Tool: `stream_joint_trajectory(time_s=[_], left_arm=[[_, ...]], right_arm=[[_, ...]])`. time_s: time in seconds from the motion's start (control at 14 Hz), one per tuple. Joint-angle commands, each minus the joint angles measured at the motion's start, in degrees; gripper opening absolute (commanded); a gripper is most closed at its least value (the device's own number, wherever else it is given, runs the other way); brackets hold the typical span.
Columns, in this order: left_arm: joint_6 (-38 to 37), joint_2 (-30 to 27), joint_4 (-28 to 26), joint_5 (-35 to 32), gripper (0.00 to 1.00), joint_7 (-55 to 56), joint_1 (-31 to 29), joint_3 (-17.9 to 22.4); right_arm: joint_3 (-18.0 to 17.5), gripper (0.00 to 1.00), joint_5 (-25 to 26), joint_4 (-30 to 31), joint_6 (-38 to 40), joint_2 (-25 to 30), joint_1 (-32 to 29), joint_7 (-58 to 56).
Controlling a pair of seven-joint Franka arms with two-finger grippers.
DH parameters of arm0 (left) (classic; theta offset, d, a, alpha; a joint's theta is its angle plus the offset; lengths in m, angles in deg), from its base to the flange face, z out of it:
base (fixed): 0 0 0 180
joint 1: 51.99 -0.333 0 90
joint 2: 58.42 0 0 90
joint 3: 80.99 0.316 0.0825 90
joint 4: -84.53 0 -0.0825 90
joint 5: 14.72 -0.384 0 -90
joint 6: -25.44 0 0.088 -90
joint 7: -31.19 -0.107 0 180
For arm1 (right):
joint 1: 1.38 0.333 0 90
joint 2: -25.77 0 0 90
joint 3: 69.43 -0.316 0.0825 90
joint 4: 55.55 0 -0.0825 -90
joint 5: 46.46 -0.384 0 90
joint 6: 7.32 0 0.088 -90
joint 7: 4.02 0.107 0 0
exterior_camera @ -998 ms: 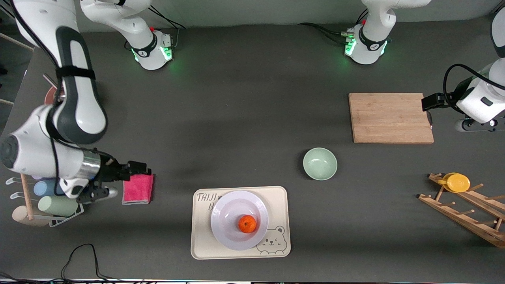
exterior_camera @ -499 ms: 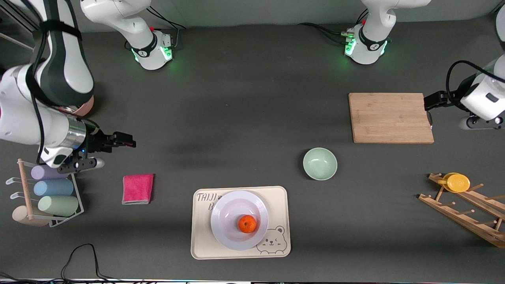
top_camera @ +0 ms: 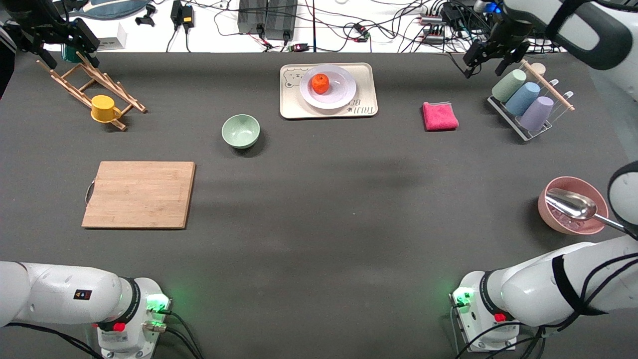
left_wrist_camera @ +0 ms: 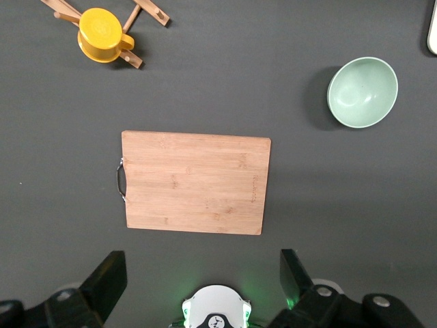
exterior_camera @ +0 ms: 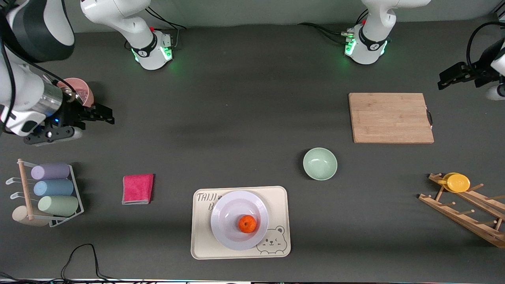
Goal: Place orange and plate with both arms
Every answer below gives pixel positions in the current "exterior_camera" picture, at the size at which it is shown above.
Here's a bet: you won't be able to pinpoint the white round plate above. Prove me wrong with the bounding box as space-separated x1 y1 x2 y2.
210 191 269 251

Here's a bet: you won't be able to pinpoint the orange fruit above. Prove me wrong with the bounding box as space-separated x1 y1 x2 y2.
238 215 258 234

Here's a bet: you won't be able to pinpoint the pink bowl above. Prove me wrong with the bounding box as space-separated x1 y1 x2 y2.
57 78 94 108

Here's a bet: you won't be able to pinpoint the purple cup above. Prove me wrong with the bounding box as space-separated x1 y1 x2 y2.
31 163 71 180

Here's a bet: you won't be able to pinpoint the blue cup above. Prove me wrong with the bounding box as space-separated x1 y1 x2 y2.
33 179 74 197

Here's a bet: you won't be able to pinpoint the pink folded cloth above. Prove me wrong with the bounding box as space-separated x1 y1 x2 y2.
122 174 155 205

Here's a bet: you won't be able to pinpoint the wooden cutting board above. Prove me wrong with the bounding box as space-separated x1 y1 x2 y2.
348 93 435 144

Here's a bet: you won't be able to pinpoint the green cup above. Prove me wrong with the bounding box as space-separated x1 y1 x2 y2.
38 195 79 217

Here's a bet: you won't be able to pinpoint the yellow cup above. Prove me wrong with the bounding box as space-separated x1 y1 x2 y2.
438 173 471 193

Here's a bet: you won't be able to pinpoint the beige cup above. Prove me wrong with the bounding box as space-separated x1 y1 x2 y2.
12 206 50 227

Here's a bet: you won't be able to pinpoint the wooden peg drying rack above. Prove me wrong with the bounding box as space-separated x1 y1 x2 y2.
418 173 505 249

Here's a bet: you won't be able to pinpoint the light green bowl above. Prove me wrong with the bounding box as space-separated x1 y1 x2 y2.
303 148 338 181

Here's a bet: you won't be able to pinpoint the beige bear print tray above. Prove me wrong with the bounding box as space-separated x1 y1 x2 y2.
191 186 291 260

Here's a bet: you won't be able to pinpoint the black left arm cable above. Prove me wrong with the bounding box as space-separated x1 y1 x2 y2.
466 22 505 73

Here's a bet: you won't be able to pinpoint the white wire cup rack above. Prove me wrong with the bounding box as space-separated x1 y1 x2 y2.
6 159 84 228

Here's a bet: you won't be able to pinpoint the black right base cables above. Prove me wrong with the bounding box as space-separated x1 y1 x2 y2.
148 3 189 50

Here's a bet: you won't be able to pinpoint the black base cables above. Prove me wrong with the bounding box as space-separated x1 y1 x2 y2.
148 3 189 50
298 10 369 46

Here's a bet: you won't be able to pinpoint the black floor cable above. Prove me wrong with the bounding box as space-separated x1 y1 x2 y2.
61 243 123 281

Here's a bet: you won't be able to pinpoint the black left base cables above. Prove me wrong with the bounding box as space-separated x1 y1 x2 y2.
298 10 369 46

